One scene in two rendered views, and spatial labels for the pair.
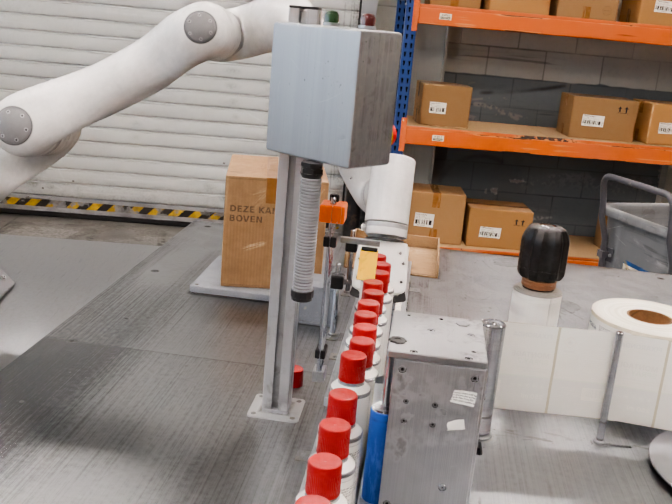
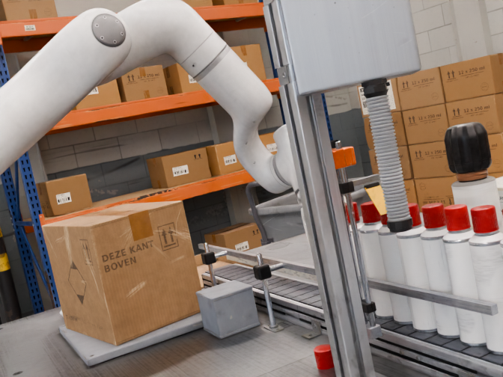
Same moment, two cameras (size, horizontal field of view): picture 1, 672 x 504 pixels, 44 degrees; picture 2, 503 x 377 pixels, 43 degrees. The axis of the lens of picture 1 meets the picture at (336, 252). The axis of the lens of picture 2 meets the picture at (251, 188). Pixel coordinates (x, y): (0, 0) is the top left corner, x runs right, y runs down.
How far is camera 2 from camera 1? 88 cm
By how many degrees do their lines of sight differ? 32
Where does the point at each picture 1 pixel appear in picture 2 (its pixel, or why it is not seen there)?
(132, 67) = (29, 99)
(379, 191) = not seen: hidden behind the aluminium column
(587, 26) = (153, 103)
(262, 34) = (147, 39)
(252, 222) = (127, 265)
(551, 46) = (119, 132)
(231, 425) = not seen: outside the picture
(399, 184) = not seen: hidden behind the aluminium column
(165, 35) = (67, 50)
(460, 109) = (82, 193)
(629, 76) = (180, 138)
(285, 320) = (349, 280)
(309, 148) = (362, 69)
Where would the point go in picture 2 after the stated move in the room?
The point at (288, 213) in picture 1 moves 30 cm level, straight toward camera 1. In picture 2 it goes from (317, 166) to (495, 148)
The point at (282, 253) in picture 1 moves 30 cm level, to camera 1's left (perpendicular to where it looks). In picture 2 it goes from (327, 209) to (142, 265)
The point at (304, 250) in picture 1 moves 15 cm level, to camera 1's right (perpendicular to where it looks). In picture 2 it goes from (397, 172) to (470, 151)
